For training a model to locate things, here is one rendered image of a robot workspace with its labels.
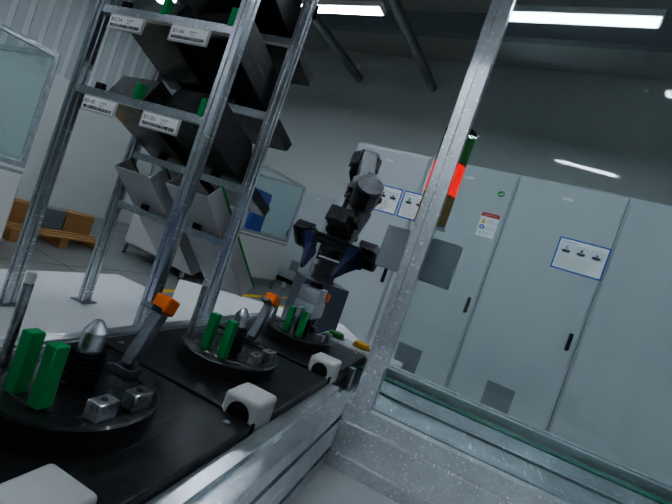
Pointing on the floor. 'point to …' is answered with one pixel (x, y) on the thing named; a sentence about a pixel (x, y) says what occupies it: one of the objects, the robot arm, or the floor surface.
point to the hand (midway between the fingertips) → (324, 260)
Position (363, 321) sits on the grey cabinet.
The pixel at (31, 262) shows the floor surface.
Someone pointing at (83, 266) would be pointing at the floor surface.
